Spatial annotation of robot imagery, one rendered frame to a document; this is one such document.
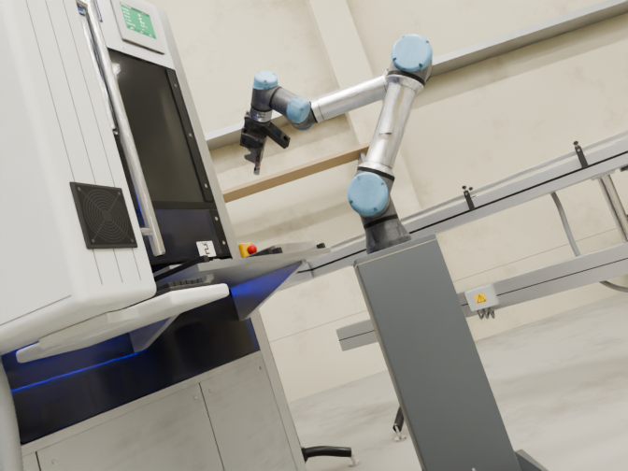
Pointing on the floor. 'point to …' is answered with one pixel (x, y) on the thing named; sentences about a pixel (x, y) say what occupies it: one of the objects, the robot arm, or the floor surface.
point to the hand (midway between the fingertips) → (259, 164)
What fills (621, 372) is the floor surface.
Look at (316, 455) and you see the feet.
